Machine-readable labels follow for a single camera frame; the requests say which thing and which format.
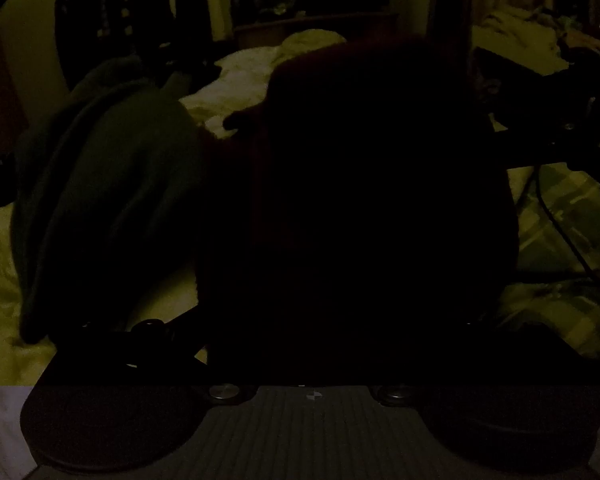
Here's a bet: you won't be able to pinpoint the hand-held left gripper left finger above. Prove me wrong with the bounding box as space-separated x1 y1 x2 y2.
55 304 253 403

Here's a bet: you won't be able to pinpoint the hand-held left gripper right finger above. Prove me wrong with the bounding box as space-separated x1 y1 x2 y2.
375 319 566 405

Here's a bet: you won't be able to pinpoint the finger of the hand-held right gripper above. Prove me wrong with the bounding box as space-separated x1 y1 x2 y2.
490 119 600 158
505 152 600 197

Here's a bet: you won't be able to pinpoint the dark red garment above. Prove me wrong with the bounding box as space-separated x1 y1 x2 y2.
195 35 521 386

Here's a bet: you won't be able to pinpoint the hanging dark clothes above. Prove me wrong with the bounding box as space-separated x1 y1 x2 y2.
55 0 236 86

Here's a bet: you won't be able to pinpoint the pale crumpled cloth pile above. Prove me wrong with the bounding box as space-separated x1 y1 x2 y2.
472 7 576 78

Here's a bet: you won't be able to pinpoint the plaid blanket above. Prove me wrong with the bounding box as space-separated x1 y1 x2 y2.
495 162 600 361

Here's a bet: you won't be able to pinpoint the dark green garment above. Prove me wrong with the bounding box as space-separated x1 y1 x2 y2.
10 55 206 346

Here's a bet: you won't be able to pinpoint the wooden headboard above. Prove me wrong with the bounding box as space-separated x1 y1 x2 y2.
232 10 401 51

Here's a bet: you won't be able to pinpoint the white duvet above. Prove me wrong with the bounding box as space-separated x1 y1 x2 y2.
0 30 351 386

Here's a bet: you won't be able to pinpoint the black cable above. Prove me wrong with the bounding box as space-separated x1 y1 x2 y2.
532 165 600 283

